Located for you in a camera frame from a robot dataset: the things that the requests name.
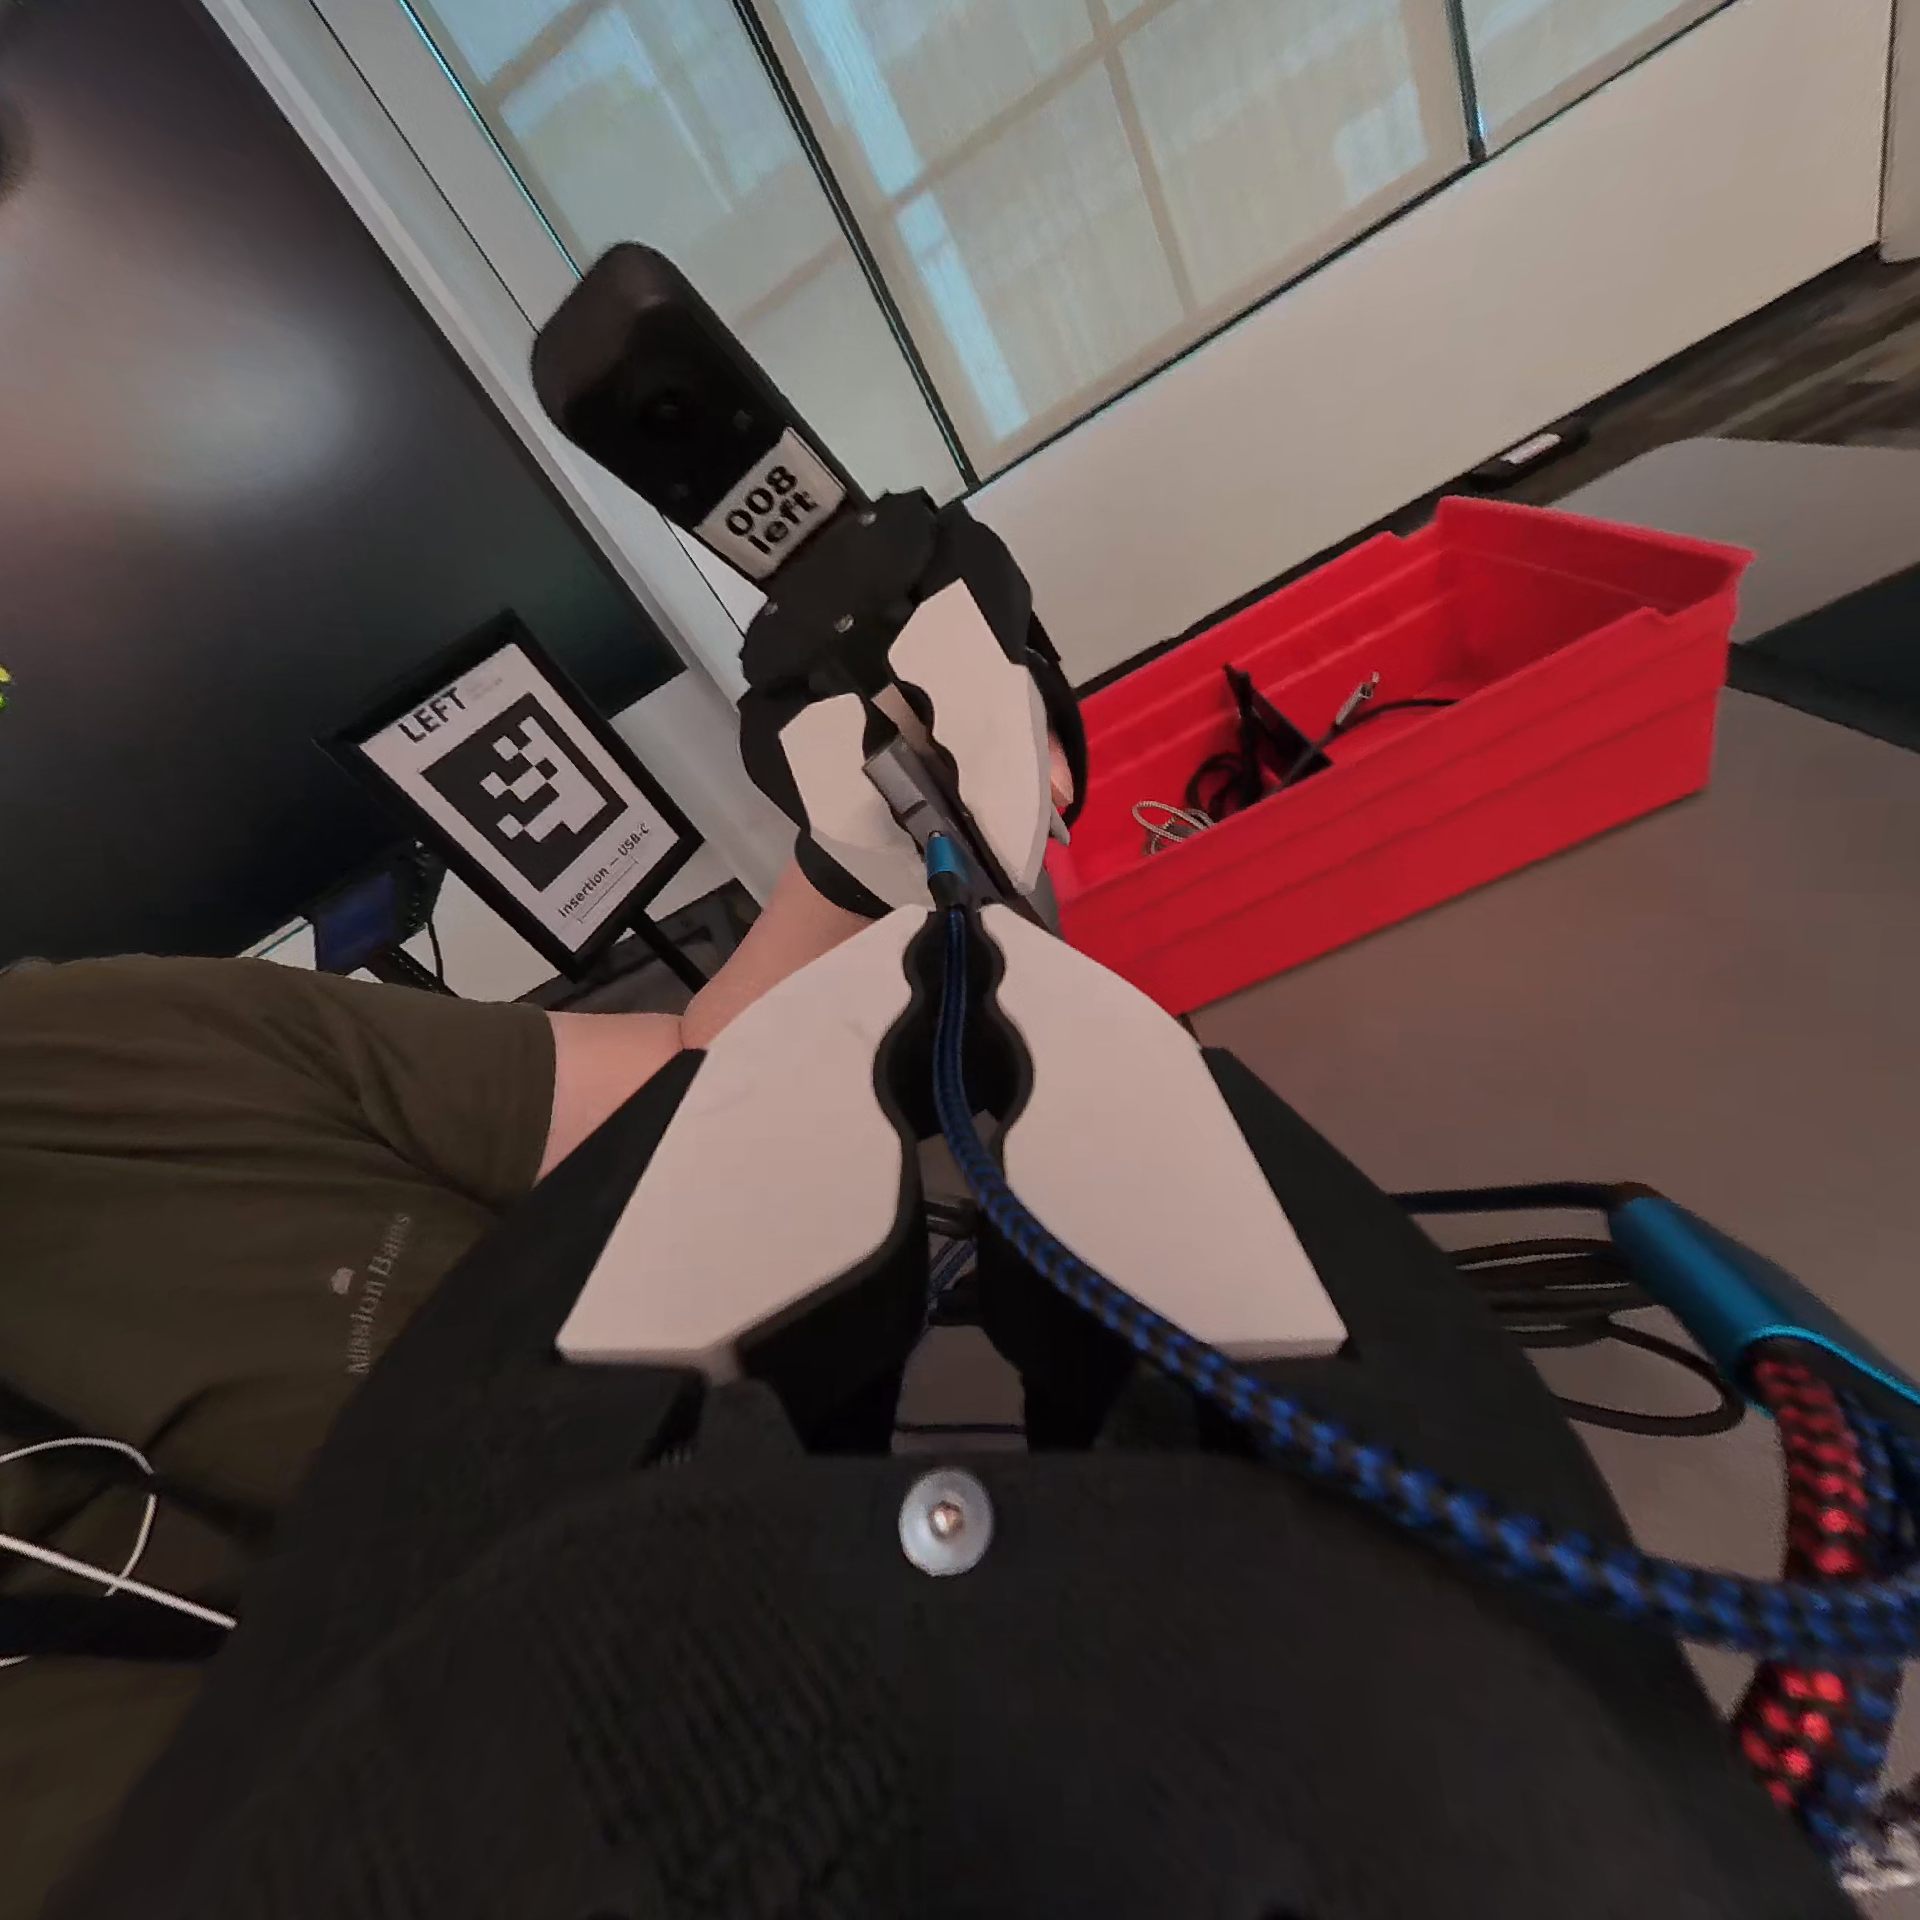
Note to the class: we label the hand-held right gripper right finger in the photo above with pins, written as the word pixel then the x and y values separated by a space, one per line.
pixel 1200 1200

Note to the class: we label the blue electronic device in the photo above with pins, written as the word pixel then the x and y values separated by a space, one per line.
pixel 354 923

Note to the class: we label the large dark display screen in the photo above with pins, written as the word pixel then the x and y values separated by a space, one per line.
pixel 225 451

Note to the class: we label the small dark floor fixture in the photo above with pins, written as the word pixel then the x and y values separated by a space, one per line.
pixel 1531 451

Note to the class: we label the frosted glass window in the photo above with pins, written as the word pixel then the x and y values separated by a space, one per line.
pixel 1051 225

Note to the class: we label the grey usb hub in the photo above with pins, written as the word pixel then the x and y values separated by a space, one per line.
pixel 907 788

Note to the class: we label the red plastic bin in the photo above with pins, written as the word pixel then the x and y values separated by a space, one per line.
pixel 1500 841

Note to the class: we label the framed marker sign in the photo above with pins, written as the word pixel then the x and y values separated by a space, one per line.
pixel 517 788

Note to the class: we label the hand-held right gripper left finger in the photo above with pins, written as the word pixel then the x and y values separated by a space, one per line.
pixel 751 1186

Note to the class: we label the person's olive shirt torso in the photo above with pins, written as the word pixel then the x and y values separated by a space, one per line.
pixel 180 1170

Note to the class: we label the dark mat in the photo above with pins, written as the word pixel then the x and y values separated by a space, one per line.
pixel 1845 668

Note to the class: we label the person's left hand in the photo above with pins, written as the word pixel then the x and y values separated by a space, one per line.
pixel 1065 788

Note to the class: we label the person's left forearm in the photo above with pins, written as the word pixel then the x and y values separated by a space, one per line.
pixel 751 975

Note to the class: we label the black wristband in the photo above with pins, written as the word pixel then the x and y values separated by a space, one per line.
pixel 849 878

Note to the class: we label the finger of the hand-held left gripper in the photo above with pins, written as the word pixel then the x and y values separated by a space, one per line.
pixel 833 781
pixel 991 706

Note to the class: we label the black bin divider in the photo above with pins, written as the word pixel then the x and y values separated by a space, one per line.
pixel 1268 736

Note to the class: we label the black power strip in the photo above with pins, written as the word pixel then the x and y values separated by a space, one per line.
pixel 706 931

